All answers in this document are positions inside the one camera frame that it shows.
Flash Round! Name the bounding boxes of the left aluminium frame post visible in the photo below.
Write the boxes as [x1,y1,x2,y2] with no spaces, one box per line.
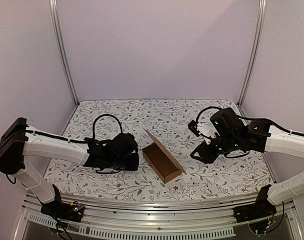
[49,0,80,107]

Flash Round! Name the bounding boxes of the right black cable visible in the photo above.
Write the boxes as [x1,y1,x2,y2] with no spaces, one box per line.
[195,106,304,140]

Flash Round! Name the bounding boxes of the left black cable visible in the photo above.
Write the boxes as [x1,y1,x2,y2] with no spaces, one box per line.
[92,113,125,141]

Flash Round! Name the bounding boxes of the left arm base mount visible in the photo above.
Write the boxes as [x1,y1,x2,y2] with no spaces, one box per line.
[41,196,85,223]

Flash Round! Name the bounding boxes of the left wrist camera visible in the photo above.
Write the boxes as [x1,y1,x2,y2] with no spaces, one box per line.
[109,133,138,158]

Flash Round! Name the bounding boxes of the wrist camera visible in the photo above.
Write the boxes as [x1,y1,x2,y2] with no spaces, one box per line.
[109,133,138,158]
[187,106,246,141]

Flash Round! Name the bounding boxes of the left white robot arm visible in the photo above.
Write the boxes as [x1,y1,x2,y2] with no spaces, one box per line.
[0,117,139,217]

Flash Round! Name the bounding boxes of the front aluminium rail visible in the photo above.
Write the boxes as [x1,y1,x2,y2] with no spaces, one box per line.
[13,192,304,240]

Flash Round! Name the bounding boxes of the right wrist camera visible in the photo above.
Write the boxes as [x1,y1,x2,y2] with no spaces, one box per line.
[187,106,246,141]

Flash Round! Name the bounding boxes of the floral patterned table mat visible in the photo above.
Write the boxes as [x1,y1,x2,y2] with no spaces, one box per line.
[44,99,273,202]

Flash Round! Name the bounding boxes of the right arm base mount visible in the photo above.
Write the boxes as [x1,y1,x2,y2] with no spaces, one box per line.
[233,199,277,223]

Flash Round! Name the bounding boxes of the brown cardboard box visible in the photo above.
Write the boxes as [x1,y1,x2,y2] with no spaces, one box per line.
[142,129,186,184]

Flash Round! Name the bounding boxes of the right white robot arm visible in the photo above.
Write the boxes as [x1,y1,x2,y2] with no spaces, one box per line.
[188,120,304,218]

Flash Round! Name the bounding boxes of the black cable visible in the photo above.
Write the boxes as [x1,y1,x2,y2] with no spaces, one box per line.
[92,113,125,141]
[195,106,304,140]

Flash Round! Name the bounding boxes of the right aluminium frame post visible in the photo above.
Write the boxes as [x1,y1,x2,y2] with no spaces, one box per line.
[237,0,267,108]

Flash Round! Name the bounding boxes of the aluminium frame post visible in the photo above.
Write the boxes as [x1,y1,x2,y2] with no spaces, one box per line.
[237,0,267,108]
[49,0,80,107]

